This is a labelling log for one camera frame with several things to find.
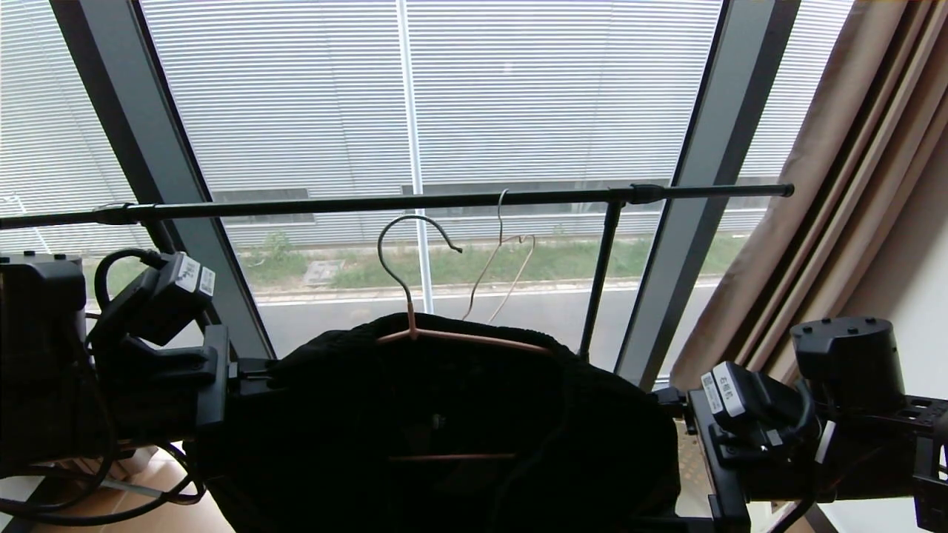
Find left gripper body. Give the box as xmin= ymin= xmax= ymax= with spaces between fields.
xmin=96 ymin=324 xmax=230 ymax=438

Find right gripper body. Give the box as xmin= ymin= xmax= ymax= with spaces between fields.
xmin=685 ymin=389 xmax=823 ymax=533

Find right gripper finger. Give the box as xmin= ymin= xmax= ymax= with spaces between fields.
xmin=654 ymin=385 xmax=691 ymax=419

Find black shorts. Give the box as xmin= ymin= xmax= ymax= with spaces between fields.
xmin=185 ymin=311 xmax=682 ymax=533

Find pink clothes hanger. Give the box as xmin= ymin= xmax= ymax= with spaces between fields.
xmin=376 ymin=215 xmax=555 ymax=463
xmin=463 ymin=189 xmax=535 ymax=324

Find black clothes rack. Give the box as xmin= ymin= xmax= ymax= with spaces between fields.
xmin=0 ymin=183 xmax=795 ymax=363

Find window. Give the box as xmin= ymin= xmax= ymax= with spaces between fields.
xmin=0 ymin=0 xmax=856 ymax=389

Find beige curtain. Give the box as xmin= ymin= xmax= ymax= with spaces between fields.
xmin=670 ymin=0 xmax=948 ymax=393

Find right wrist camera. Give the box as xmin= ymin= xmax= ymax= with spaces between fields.
xmin=700 ymin=361 xmax=815 ymax=445

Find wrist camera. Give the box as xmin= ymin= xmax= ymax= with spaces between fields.
xmin=89 ymin=252 xmax=217 ymax=349
xmin=700 ymin=361 xmax=815 ymax=445

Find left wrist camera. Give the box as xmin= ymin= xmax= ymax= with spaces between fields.
xmin=89 ymin=252 xmax=217 ymax=349

